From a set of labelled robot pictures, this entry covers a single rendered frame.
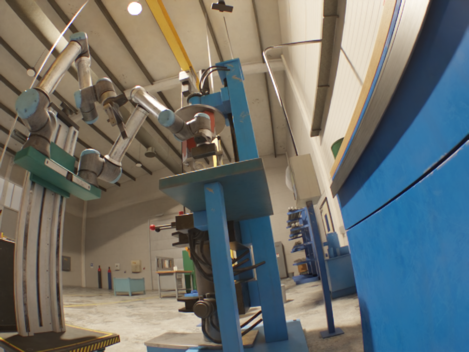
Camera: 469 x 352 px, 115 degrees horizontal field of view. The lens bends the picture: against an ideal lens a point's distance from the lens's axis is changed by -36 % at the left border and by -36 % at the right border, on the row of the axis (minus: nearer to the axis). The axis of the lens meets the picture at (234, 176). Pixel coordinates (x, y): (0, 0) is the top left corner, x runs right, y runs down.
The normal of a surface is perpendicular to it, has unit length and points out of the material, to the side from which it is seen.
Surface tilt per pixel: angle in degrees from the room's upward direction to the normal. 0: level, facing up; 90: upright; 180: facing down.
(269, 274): 90
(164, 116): 94
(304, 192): 90
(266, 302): 90
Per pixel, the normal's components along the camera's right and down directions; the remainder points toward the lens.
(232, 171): -0.20, -0.37
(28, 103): 0.27, -0.34
